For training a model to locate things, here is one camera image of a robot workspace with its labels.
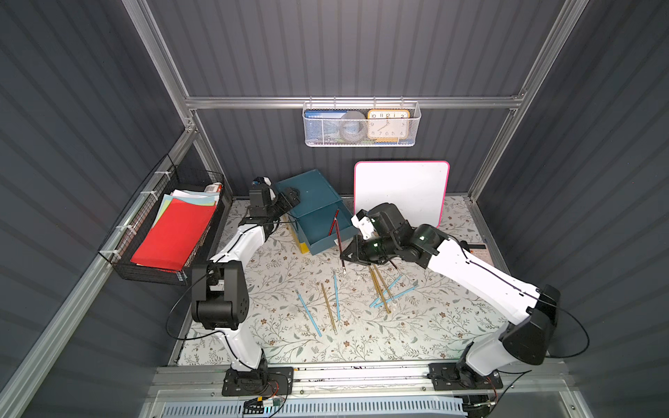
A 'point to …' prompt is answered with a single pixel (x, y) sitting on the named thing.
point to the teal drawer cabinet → (315, 192)
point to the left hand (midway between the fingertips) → (287, 195)
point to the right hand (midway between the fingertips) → (346, 253)
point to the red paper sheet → (174, 239)
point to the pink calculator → (480, 250)
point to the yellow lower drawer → (304, 248)
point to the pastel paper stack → (195, 197)
